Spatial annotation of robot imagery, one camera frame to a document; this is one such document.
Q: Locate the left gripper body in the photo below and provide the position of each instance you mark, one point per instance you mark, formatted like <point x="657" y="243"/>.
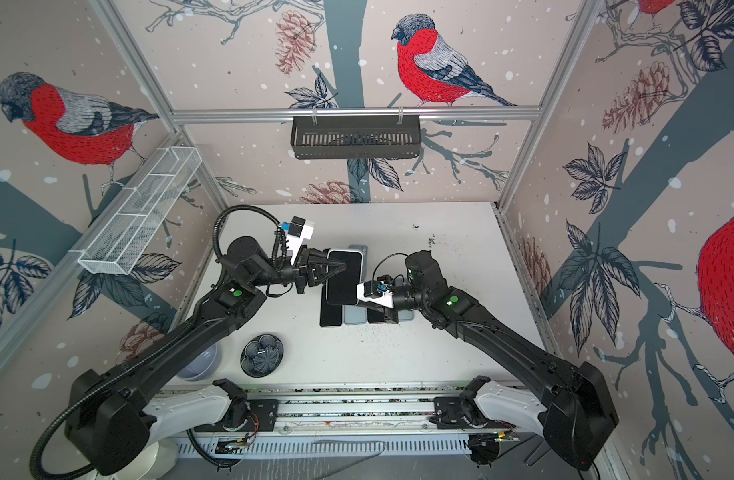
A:
<point x="299" y="272"/>

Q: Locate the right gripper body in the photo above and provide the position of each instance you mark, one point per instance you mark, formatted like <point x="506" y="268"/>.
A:
<point x="391" y="314"/>

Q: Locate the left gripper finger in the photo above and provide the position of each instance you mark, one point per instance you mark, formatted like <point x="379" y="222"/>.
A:
<point x="321" y="259"/>
<point x="319" y="276"/>

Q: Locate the black phone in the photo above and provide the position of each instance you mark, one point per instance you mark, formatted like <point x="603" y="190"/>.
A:
<point x="375" y="317"/>
<point x="330" y="315"/>
<point x="341" y="288"/>

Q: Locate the light blue phone case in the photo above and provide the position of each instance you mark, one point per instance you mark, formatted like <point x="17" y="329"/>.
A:
<point x="354" y="315"/>
<point x="405" y="315"/>
<point x="362" y="248"/>

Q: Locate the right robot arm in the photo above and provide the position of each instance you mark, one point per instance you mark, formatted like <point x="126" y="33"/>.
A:
<point x="569" y="406"/>

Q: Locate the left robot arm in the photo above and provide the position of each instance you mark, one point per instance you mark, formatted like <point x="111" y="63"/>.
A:
<point x="111" y="418"/>

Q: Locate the dark flower-shaped dish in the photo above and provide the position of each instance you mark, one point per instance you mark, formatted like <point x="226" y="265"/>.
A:
<point x="262" y="356"/>

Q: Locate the lavender cup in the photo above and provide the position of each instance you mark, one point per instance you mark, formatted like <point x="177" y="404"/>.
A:
<point x="203" y="366"/>

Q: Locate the white bowl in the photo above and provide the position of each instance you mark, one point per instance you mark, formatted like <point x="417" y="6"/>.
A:
<point x="153" y="462"/>

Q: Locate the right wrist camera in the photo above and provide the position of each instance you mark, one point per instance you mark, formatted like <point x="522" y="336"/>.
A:
<point x="377" y="292"/>

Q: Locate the black wall basket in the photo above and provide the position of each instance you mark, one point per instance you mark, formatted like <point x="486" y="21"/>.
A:
<point x="359" y="137"/>

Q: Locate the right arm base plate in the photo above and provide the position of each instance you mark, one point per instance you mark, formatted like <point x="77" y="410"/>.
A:
<point x="454" y="413"/>

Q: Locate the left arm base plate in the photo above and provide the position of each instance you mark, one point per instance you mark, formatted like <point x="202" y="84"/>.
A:
<point x="259" y="415"/>

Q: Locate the white mesh wall basket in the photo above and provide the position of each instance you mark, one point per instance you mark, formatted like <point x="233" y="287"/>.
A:
<point x="125" y="236"/>

